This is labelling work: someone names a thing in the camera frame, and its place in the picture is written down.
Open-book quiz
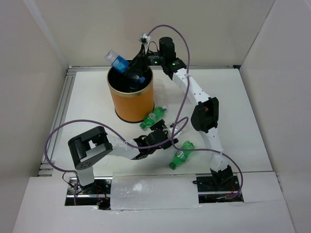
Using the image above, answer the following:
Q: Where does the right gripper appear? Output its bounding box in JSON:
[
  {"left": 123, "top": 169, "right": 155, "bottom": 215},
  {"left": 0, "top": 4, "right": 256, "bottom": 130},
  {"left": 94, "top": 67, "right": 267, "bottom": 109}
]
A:
[{"left": 127, "top": 43, "right": 166, "bottom": 76}]

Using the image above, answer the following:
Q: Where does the clear bottle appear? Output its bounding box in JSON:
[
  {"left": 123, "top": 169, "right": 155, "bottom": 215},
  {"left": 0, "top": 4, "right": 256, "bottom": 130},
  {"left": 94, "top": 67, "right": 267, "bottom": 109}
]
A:
[
  {"left": 167, "top": 123, "right": 184, "bottom": 138},
  {"left": 154, "top": 79, "right": 168, "bottom": 106}
]

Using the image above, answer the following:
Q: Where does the blue label water bottle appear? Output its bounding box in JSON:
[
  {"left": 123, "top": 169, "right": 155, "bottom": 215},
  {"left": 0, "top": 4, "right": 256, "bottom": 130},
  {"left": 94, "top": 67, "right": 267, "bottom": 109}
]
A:
[{"left": 105, "top": 50, "right": 145, "bottom": 84}]

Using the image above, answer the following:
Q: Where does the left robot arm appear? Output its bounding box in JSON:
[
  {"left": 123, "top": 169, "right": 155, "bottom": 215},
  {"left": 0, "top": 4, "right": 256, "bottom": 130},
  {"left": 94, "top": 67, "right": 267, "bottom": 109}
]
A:
[{"left": 68, "top": 120, "right": 179, "bottom": 194}]

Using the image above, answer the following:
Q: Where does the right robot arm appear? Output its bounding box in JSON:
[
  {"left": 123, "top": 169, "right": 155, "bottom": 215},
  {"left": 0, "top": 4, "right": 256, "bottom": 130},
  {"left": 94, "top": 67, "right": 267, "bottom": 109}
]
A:
[{"left": 128, "top": 34, "right": 233, "bottom": 190}]

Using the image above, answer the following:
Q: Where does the green bottle near bin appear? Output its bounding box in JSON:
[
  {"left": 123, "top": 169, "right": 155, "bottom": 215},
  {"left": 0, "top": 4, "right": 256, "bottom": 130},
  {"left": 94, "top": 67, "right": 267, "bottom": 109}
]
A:
[{"left": 139, "top": 105, "right": 167, "bottom": 129}]

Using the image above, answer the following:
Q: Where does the orange cylindrical bin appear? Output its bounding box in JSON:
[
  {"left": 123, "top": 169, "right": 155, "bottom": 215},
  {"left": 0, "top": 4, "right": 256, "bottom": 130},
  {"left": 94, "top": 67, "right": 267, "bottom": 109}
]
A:
[{"left": 107, "top": 67, "right": 155, "bottom": 123}]

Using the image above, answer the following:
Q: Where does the clear bottle beside bin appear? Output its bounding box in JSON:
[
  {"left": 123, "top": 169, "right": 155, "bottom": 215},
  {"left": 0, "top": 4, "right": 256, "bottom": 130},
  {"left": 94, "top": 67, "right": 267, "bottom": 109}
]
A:
[{"left": 154, "top": 79, "right": 168, "bottom": 106}]

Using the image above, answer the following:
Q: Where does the green bottle front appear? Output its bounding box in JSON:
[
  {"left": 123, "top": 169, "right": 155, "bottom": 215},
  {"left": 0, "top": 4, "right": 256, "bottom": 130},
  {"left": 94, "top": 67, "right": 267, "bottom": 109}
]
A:
[{"left": 169, "top": 140, "right": 195, "bottom": 170}]

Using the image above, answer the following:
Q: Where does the silver tape sheet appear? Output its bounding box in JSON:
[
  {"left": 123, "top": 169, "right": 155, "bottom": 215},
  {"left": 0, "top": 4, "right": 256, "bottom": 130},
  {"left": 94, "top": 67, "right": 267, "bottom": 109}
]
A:
[{"left": 110, "top": 175, "right": 200, "bottom": 210}]

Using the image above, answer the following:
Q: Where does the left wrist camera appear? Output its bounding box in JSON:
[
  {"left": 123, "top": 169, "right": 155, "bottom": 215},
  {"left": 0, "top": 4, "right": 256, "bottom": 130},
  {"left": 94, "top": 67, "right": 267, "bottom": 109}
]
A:
[{"left": 164, "top": 123, "right": 182, "bottom": 135}]

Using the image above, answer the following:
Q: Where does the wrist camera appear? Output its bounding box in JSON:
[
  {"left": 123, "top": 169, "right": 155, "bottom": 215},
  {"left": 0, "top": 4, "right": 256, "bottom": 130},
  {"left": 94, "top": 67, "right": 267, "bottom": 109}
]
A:
[
  {"left": 164, "top": 123, "right": 182, "bottom": 135},
  {"left": 138, "top": 33, "right": 151, "bottom": 50}
]

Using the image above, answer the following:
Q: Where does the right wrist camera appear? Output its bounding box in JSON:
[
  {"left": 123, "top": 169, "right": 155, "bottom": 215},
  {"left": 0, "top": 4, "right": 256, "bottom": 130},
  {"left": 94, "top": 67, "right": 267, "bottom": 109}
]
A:
[{"left": 138, "top": 33, "right": 151, "bottom": 50}]

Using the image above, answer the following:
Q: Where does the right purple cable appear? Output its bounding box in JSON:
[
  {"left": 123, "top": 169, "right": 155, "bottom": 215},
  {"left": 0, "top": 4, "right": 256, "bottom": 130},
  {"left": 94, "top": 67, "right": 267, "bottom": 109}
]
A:
[{"left": 146, "top": 24, "right": 243, "bottom": 199}]

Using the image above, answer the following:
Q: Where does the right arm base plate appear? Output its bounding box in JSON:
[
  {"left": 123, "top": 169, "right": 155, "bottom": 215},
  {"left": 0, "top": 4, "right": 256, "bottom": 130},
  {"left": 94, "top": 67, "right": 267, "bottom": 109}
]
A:
[{"left": 192, "top": 175, "right": 243, "bottom": 204}]

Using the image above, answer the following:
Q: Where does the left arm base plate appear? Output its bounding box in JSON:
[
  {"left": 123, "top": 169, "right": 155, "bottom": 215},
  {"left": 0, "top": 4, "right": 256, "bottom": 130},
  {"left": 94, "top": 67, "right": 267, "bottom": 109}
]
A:
[{"left": 65, "top": 177, "right": 112, "bottom": 210}]

